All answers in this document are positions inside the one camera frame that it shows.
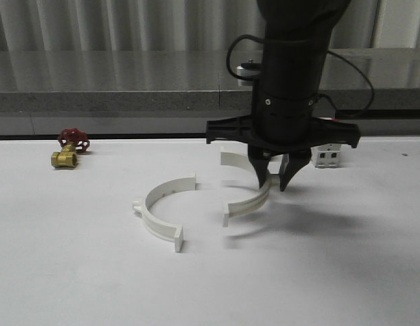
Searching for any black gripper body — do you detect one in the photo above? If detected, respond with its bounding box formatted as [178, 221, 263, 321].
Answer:
[206, 86, 361, 154]

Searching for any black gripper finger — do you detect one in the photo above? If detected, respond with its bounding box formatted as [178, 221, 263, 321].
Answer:
[247, 145, 272, 187]
[279, 151, 311, 191]

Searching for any white half clamp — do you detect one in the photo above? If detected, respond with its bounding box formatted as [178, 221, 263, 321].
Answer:
[220, 147, 280, 228]
[132, 173, 196, 253]

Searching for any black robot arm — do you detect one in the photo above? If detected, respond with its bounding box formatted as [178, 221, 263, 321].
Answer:
[206, 1, 360, 191]

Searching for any grey stone countertop ledge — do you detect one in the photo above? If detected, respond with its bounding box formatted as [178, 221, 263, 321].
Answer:
[0, 49, 420, 138]

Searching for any white circuit breaker red switch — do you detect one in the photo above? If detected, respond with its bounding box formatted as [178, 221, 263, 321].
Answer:
[311, 143, 341, 168]

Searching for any black cable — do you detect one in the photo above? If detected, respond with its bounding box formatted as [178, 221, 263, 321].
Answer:
[226, 34, 374, 120]

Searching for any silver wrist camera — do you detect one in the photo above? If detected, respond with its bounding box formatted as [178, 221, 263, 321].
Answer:
[236, 59, 261, 87]

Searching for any brass valve red handle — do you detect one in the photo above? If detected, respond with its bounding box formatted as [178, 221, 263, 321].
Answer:
[50, 128, 90, 168]

